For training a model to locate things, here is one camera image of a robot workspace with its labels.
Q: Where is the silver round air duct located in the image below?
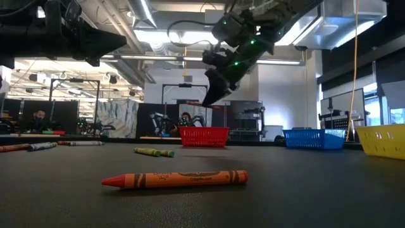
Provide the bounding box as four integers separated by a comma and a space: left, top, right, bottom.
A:
127, 0, 158, 29

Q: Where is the blue plastic basket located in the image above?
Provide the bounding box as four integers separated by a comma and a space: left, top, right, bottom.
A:
282, 129, 346, 151

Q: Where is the blue white patterned curtain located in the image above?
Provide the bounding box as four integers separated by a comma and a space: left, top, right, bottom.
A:
96, 99, 139, 139
178, 101, 213, 127

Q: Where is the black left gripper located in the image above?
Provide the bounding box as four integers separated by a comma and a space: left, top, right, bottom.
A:
46, 0, 127, 67

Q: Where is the black table frame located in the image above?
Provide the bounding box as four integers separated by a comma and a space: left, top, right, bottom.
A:
0, 134, 365, 149

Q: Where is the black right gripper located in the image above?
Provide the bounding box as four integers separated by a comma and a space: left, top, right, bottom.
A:
202, 34, 276, 108

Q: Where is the black partition panel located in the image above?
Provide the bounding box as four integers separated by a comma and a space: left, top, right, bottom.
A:
135, 103, 180, 139
3, 98, 79, 130

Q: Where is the yellow hanging cable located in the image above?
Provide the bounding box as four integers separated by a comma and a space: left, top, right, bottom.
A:
346, 0, 360, 143

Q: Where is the grey ceiling equipment box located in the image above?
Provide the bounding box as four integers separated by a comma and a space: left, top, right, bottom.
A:
204, 8, 227, 23

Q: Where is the white crayon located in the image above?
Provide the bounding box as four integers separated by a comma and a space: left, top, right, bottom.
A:
68, 140, 104, 147

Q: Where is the black equipment cart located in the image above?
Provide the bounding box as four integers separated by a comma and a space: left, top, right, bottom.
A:
318, 109, 365, 142

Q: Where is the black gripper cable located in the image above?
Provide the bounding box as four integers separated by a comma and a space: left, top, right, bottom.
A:
166, 19, 222, 48

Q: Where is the white box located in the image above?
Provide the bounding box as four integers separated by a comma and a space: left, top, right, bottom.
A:
263, 125, 285, 143

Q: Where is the long ceiling light strip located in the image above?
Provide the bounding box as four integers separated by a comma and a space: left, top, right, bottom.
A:
101, 54, 306, 67

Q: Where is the black camera rig frame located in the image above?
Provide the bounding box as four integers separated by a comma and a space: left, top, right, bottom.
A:
161, 83, 209, 127
49, 78, 101, 137

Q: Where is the grey display board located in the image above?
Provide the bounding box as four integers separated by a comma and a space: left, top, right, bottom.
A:
320, 87, 366, 127

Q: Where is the red plastic basket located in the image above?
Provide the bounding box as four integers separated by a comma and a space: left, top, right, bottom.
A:
178, 126, 230, 148

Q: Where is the yellow plastic basket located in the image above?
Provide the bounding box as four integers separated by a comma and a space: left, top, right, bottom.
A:
356, 123, 405, 161

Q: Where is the dark shelving cabinet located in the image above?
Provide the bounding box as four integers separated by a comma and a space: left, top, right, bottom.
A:
230, 100, 265, 142

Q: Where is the large spiral air duct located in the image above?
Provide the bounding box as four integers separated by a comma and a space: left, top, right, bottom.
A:
106, 58, 149, 88

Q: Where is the black table mat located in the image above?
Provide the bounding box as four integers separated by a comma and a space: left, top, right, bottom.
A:
0, 141, 405, 228

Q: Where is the grey crayon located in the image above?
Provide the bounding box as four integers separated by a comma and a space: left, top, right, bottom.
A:
27, 141, 58, 152

